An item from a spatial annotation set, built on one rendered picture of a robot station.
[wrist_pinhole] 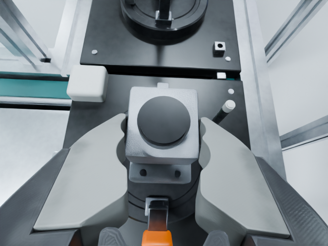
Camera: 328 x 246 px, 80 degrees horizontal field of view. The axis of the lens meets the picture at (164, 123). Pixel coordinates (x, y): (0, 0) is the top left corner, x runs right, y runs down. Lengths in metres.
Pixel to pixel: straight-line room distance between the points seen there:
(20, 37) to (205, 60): 0.25
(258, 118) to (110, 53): 0.24
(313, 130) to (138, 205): 0.23
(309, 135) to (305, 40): 0.33
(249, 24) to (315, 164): 0.28
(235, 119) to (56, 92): 0.26
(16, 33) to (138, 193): 0.24
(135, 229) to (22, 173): 0.19
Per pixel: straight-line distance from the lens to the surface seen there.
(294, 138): 0.34
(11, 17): 0.31
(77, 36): 0.37
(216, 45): 0.33
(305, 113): 0.49
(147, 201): 0.22
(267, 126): 0.31
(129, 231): 0.25
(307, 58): 0.57
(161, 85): 0.17
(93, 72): 0.28
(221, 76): 0.31
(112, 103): 0.28
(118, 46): 0.33
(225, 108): 0.17
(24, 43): 0.32
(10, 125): 0.39
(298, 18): 0.37
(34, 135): 0.36
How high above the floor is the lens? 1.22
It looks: 71 degrees down
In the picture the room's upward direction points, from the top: 8 degrees clockwise
